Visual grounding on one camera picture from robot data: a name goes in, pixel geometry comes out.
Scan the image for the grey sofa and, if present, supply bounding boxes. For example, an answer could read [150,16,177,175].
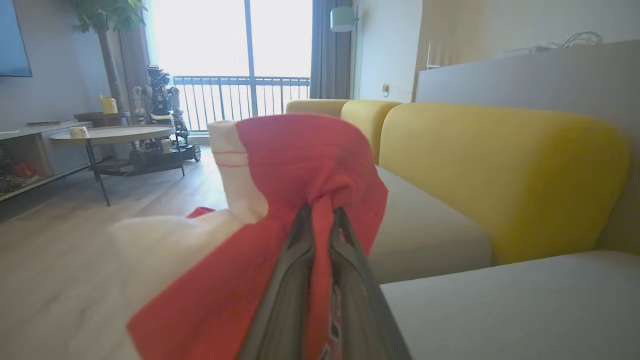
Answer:
[380,250,640,360]

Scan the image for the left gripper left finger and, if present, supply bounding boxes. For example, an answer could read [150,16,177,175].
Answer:
[239,204,317,360]

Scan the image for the narrow yellow sofa back cushion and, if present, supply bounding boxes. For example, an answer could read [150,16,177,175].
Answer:
[341,99,403,163]

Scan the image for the low yellow sofa back cushion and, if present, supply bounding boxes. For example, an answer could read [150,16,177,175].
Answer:
[285,99,351,118]

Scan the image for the large yellow sofa back cushion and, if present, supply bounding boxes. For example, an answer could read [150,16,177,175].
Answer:
[378,102,631,266]

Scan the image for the green indoor tree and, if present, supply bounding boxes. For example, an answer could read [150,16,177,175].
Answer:
[74,0,148,113]

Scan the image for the red and white t-shirt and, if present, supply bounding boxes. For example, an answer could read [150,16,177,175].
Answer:
[107,112,390,360]

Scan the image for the dark wall television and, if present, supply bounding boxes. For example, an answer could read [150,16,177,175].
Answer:
[0,0,33,78]

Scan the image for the low white tv cabinet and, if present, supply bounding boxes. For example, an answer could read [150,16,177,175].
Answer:
[0,120,96,203]

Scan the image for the bundle of grey cables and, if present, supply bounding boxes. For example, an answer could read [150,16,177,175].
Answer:
[560,31,604,49]

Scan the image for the dark round side table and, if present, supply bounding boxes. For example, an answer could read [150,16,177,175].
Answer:
[74,111,133,128]

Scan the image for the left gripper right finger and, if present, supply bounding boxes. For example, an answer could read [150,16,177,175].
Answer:
[327,206,413,360]

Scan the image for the black balcony railing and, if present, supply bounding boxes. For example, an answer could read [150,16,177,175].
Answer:
[172,75,311,132]

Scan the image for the grey curtain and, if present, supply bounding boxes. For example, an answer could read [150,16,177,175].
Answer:
[310,0,356,100]

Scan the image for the black wheeled humanoid robot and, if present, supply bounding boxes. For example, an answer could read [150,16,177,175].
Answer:
[131,65,202,173]

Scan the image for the smaller grey sofa seat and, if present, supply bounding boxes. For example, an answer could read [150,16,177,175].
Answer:
[367,165,493,285]

